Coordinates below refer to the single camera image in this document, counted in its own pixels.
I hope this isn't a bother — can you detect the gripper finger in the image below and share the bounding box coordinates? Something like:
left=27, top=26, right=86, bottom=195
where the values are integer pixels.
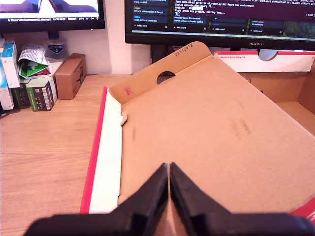
left=112, top=162, right=170, bottom=236
left=169, top=161, right=232, bottom=236

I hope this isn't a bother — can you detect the red cardboard shoebox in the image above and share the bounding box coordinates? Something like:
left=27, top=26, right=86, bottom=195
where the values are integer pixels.
left=79, top=41, right=315, bottom=236

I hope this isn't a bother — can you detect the small brown cardboard box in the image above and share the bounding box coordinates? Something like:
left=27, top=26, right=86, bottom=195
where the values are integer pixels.
left=54, top=53, right=87, bottom=100

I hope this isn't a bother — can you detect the green and white small box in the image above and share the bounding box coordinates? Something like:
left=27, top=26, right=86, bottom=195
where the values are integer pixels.
left=26, top=76, right=59, bottom=112

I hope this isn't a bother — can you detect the grey monitor stand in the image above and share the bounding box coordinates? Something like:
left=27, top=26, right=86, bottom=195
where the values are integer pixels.
left=257, top=49, right=279, bottom=61

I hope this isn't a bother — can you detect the dark green small box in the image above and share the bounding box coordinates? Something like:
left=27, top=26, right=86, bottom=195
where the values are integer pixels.
left=11, top=82, right=32, bottom=109

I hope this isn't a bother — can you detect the low white box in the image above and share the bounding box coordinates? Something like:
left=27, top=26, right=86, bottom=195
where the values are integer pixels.
left=0, top=87, right=15, bottom=111

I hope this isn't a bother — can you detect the clear hand sanitizer bottle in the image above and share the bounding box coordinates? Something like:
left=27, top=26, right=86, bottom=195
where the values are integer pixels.
left=44, top=36, right=66, bottom=60

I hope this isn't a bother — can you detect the crumpled printed paper leaflet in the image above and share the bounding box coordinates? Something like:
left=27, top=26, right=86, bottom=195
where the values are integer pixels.
left=17, top=44, right=53, bottom=80

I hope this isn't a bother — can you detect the wide black Huawei monitor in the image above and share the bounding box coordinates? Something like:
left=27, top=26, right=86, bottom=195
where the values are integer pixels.
left=125, top=0, right=315, bottom=52

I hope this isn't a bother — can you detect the tall white and blue box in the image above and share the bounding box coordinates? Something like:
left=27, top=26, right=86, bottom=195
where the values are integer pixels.
left=0, top=42, right=21, bottom=89

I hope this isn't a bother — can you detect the narrow black computer monitor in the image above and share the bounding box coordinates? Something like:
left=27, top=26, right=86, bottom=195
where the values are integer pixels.
left=0, top=0, right=106, bottom=40

